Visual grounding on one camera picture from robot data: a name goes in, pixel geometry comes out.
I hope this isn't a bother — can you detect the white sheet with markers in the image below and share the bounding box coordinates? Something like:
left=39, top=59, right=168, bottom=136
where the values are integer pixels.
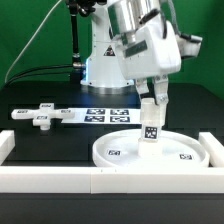
left=62, top=108, right=140, bottom=124

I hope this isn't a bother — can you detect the white fence block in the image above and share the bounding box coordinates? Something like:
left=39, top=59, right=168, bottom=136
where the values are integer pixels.
left=199, top=132, right=224, bottom=168
left=0, top=130, right=15, bottom=166

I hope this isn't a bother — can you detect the white front fence bar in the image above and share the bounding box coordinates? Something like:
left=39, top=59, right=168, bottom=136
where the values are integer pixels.
left=0, top=166, right=224, bottom=194

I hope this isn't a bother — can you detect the white left fence block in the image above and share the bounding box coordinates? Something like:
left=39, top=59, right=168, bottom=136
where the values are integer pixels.
left=0, top=130, right=15, bottom=166

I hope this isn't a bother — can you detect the white cross-shaped table base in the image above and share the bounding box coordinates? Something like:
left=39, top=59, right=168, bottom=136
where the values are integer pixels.
left=11, top=103, right=75, bottom=131

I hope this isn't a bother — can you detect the grey cable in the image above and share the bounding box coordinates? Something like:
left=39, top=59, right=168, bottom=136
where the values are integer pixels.
left=3, top=0, right=64, bottom=84

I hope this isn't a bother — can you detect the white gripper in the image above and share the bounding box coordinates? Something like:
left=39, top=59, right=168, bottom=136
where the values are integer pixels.
left=116, top=21, right=202, bottom=104

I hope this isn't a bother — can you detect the black cable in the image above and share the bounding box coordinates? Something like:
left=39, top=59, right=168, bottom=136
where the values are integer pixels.
left=3, top=64, right=76, bottom=88

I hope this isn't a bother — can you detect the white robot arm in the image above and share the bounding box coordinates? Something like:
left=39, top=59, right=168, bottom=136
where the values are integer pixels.
left=80, top=0, right=202, bottom=105

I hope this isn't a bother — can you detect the white right fence block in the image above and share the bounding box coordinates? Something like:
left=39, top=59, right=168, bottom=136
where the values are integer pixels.
left=199, top=132, right=224, bottom=168

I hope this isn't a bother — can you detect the white round table top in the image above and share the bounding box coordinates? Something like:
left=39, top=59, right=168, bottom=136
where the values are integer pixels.
left=92, top=129, right=210, bottom=169

